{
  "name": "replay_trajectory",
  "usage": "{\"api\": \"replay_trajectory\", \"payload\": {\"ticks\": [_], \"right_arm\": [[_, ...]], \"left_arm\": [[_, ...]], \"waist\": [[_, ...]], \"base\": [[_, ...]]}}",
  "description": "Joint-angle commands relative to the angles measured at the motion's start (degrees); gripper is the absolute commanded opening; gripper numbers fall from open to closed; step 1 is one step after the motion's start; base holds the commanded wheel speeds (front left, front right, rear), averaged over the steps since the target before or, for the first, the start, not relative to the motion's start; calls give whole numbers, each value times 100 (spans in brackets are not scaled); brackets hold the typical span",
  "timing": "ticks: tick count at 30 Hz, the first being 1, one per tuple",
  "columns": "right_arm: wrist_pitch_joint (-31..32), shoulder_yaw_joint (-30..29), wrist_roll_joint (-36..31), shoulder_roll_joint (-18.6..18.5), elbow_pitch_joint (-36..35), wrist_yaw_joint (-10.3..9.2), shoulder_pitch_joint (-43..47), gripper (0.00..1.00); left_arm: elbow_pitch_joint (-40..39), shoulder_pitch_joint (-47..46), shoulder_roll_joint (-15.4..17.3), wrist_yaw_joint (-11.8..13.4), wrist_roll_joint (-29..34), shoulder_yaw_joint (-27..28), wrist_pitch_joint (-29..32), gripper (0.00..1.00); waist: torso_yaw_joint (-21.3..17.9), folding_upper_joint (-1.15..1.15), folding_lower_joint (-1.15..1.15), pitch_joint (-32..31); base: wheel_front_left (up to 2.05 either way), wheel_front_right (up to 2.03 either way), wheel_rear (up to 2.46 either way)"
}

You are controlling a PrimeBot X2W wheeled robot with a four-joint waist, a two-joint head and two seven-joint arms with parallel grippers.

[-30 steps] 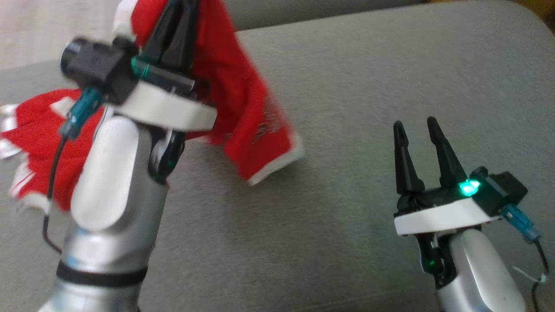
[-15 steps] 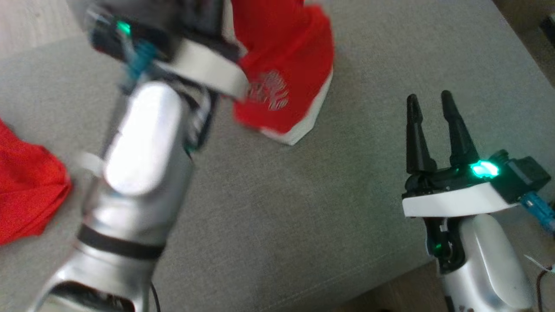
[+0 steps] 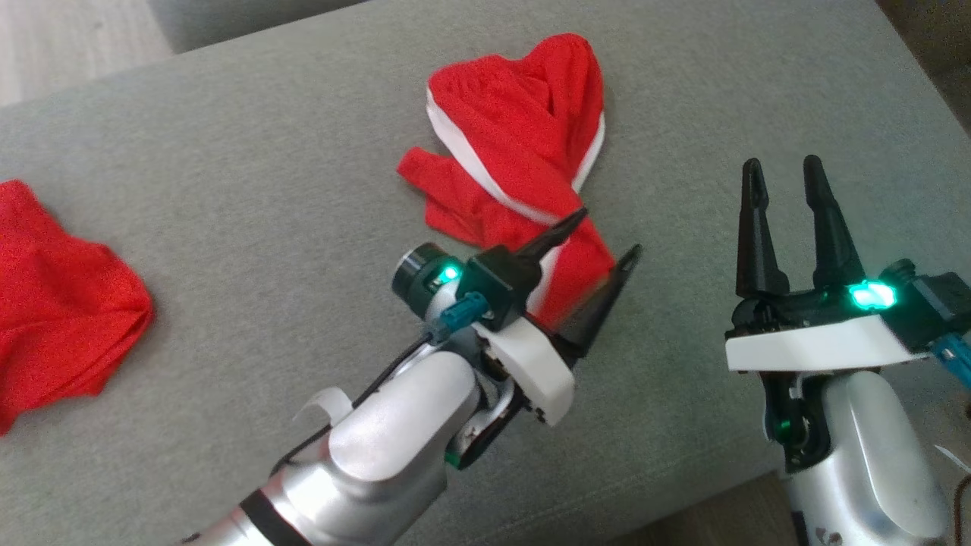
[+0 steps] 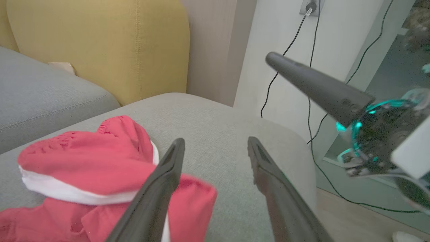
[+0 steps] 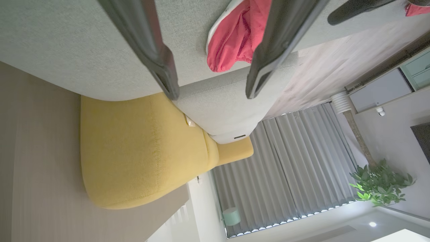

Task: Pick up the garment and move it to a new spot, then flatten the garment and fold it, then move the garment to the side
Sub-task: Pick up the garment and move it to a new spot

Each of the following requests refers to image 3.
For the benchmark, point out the red shorts white trim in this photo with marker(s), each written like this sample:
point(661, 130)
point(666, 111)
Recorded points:
point(516, 114)

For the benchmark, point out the grey sofa back cushion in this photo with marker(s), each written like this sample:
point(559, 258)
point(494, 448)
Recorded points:
point(227, 19)

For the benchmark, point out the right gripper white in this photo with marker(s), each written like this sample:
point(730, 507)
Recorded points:
point(819, 345)

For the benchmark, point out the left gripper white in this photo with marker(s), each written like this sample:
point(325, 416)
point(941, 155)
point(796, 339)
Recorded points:
point(535, 364)

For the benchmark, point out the red basketball jersey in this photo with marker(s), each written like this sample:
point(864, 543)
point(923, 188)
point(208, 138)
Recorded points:
point(61, 303)

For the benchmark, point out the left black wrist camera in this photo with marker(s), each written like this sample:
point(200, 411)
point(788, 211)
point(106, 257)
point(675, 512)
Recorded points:
point(497, 284)

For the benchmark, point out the grey sofa seat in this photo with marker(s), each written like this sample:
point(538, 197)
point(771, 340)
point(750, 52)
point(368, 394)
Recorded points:
point(265, 189)

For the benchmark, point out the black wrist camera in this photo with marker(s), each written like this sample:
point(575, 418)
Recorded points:
point(497, 284)
point(929, 299)

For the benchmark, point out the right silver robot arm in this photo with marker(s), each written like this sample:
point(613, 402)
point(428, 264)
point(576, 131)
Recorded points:
point(872, 455)

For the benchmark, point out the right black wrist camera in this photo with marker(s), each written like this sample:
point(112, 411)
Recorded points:
point(929, 299)

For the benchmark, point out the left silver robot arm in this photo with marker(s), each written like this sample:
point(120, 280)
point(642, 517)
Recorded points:
point(394, 432)

